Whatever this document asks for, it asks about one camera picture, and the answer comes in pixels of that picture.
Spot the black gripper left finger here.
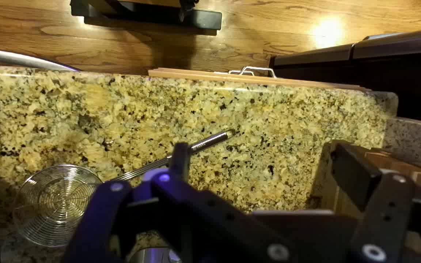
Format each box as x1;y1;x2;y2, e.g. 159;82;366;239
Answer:
169;143;191;181

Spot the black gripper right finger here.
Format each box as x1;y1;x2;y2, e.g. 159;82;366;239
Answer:
330;141;382;210

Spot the wooden cutting board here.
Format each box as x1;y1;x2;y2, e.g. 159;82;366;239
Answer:
147;67;368;90

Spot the clear glass cup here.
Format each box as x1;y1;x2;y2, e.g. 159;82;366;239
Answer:
11;163;100;247

